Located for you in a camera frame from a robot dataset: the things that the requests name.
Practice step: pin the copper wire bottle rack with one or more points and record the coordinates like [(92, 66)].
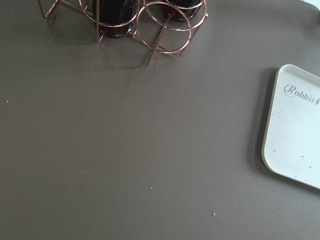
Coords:
[(153, 9)]

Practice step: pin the tea bottle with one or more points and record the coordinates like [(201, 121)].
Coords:
[(114, 18), (175, 9)]

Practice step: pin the tea bottle lower left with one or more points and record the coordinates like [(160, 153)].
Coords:
[(175, 9)]

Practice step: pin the cream rabbit tray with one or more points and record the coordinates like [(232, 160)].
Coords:
[(291, 143)]

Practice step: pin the tea bottle lower right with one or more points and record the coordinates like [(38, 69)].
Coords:
[(114, 18)]

